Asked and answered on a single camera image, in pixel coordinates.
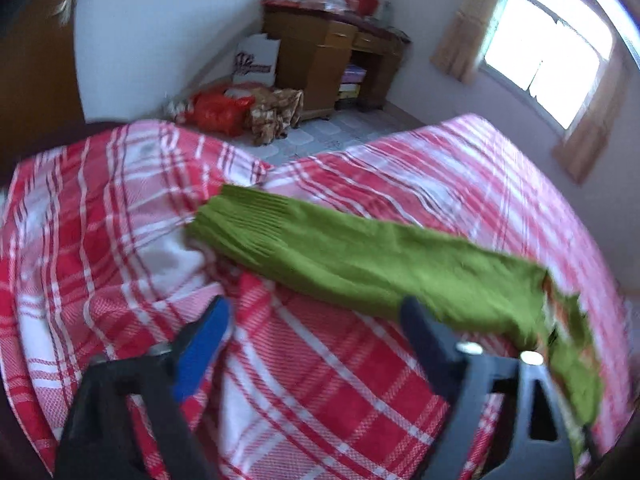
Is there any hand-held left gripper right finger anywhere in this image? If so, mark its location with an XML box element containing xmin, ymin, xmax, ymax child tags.
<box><xmin>400</xmin><ymin>296</ymin><xmax>608</xmax><ymax>480</ymax></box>

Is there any window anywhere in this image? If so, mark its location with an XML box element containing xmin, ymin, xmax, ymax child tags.
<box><xmin>482</xmin><ymin>0</ymin><xmax>618</xmax><ymax>131</ymax></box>

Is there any brown patterned cloth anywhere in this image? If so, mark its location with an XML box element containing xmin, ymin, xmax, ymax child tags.
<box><xmin>245</xmin><ymin>87</ymin><xmax>305</xmax><ymax>147</ymax></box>

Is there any red plastic bag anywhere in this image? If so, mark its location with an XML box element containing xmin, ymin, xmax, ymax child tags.
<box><xmin>190</xmin><ymin>87</ymin><xmax>256</xmax><ymax>136</ymax></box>

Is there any wooden desk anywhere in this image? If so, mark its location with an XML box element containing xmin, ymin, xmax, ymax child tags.
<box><xmin>262</xmin><ymin>2</ymin><xmax>408</xmax><ymax>121</ymax></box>

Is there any green knit sweater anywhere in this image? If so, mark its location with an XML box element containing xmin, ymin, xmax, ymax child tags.
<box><xmin>186</xmin><ymin>184</ymin><xmax>606</xmax><ymax>461</ymax></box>

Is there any red plaid blanket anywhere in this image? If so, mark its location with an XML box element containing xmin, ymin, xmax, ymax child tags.
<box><xmin>0</xmin><ymin>114</ymin><xmax>631</xmax><ymax>480</ymax></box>

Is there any wooden door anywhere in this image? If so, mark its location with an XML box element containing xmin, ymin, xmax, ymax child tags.
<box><xmin>0</xmin><ymin>0</ymin><xmax>86</xmax><ymax>171</ymax></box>

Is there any stack of flat boxes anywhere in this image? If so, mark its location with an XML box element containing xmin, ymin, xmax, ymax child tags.
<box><xmin>337</xmin><ymin>64</ymin><xmax>366</xmax><ymax>111</ymax></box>

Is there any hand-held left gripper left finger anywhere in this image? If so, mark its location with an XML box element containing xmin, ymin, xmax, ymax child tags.
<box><xmin>54</xmin><ymin>296</ymin><xmax>232</xmax><ymax>480</ymax></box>

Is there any white paper bag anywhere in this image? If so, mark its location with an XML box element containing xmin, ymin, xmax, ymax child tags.
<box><xmin>231</xmin><ymin>34</ymin><xmax>281</xmax><ymax>88</ymax></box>

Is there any beige curtain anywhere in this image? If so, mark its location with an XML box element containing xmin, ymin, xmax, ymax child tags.
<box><xmin>552</xmin><ymin>65</ymin><xmax>633</xmax><ymax>183</ymax></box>
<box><xmin>430</xmin><ymin>0</ymin><xmax>506</xmax><ymax>83</ymax></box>

